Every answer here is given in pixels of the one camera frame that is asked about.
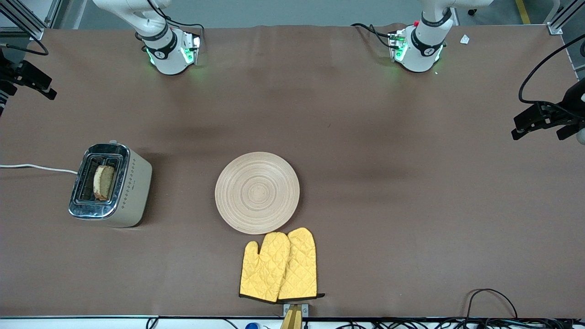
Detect brown toast slice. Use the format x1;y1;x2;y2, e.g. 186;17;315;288
93;165;116;201

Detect round wooden plate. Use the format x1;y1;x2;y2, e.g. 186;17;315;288
215;152;300;235

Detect chrome and beige toaster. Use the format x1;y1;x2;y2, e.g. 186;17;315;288
69;141;153;228

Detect green-lit base control box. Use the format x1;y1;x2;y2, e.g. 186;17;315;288
181;32;202;65
388;29;408;62

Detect yellow quilted oven mitt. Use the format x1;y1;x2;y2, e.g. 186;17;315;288
278;227;325;301
239;232;291;303

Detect wooden stick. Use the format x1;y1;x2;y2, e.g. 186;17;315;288
280;304;303;329

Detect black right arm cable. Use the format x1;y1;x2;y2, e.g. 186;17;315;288
0;41;49;57

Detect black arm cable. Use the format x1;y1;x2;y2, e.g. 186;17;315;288
518;34;585;106
0;41;49;57

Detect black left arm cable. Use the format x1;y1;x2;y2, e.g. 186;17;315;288
518;34;585;106

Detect aluminium frame profile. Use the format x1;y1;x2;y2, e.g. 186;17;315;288
548;0;585;36
0;0;69;41

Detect white toaster power cable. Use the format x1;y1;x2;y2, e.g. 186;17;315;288
0;164;78;175

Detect black base cable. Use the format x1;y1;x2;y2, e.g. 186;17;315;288
351;23;394;48
158;16;205;35

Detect black looped cable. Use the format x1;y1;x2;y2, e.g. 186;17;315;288
465;288;519;320

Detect black cable bundle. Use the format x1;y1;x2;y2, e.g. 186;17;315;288
338;318;585;329

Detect small metal bracket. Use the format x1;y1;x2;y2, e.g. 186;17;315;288
283;303;309;318

